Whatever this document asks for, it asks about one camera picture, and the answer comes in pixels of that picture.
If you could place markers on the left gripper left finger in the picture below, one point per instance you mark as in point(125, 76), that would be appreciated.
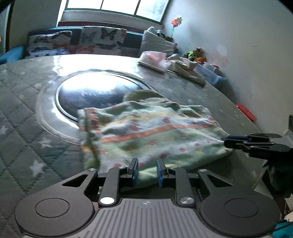
point(68, 206)

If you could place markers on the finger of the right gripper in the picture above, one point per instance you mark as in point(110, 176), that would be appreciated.
point(255, 137)
point(260, 149)

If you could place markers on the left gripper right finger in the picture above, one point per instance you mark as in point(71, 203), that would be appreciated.
point(229, 209)

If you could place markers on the floral green children's shirt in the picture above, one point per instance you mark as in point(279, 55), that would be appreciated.
point(147, 126)

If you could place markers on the red plastic stool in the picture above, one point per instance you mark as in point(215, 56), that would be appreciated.
point(246, 112)

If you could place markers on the clear plastic storage box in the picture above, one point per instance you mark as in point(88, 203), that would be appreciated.
point(212, 74)

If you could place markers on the orange plush toy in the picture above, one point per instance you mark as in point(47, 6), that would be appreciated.
point(201, 60)

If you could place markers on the teddy bear plush toy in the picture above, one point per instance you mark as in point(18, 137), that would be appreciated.
point(192, 55)

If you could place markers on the cream folded garment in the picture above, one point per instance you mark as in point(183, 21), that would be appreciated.
point(185, 68)

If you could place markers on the black round induction cooktop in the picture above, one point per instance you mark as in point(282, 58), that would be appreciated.
point(94, 90)

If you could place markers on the pink tissue pack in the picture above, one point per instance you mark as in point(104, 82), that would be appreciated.
point(154, 60)

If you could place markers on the colourful pinwheel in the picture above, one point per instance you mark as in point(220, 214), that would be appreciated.
point(177, 21)

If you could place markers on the grey plain cushion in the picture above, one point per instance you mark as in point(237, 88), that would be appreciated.
point(152, 42)

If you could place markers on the blue sofa bench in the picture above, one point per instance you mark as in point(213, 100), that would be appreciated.
point(130, 46)

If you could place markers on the green framed window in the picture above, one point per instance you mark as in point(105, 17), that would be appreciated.
point(147, 10)

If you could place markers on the butterfly cushion left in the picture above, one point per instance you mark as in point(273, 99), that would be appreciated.
point(48, 44)

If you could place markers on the butterfly cushion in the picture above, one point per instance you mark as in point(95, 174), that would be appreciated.
point(99, 40)
point(48, 44)

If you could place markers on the butterfly cushion middle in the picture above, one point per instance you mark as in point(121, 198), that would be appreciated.
point(99, 40)

